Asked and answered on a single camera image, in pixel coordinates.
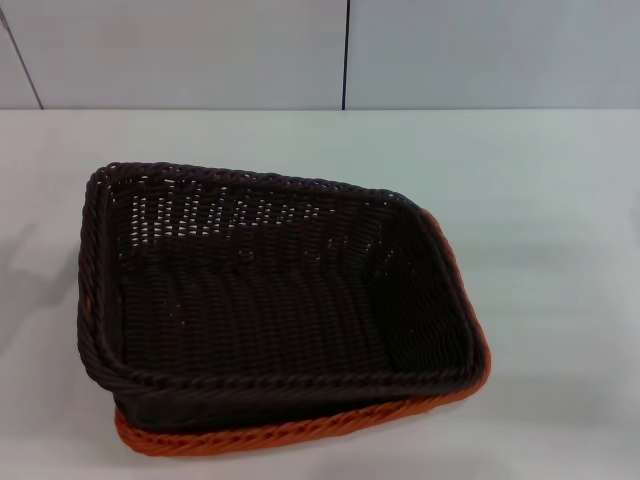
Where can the orange woven plastic basket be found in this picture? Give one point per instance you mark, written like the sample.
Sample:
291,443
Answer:
250,435

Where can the dark brown woven plastic basket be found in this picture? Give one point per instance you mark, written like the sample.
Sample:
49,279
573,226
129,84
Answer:
260,310

